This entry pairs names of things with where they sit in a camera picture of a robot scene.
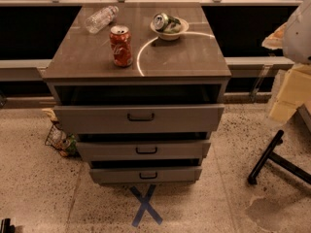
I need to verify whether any red soda can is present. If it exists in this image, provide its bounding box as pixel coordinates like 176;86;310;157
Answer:
110;25;132;67

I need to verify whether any blue tape cross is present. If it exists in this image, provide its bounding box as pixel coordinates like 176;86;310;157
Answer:
130;184;163;227

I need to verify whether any grey drawer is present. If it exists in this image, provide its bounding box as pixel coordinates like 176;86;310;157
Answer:
89;166;202;184
54;104;225;134
77;140;211;162

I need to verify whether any white paper bowl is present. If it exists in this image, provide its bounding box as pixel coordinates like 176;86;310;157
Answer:
150;17;189;41

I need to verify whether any grey drawer cabinet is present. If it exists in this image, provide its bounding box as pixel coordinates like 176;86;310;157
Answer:
43;4;231;170

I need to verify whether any middle grey drawer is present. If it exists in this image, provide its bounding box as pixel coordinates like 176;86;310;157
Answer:
77;140;211;162

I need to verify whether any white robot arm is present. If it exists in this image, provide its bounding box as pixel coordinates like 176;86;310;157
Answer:
261;0;311;64

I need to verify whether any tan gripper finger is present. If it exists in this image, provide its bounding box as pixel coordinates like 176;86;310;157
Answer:
261;23;287;50

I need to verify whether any black chair leg base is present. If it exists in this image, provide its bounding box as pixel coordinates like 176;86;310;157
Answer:
247;130;311;184

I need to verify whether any bottom grey drawer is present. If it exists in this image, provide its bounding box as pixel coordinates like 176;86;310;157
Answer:
89;166;202;184

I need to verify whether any wire basket with items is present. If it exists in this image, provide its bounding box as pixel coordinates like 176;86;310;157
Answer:
45;124;78;157

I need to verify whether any clear plastic water bottle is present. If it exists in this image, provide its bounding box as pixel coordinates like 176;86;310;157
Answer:
85;6;119;34

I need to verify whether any top grey drawer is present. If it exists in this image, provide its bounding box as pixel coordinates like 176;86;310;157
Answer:
54;104;225;134

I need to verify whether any green soda can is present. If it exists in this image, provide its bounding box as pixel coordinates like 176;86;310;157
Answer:
153;13;181;34

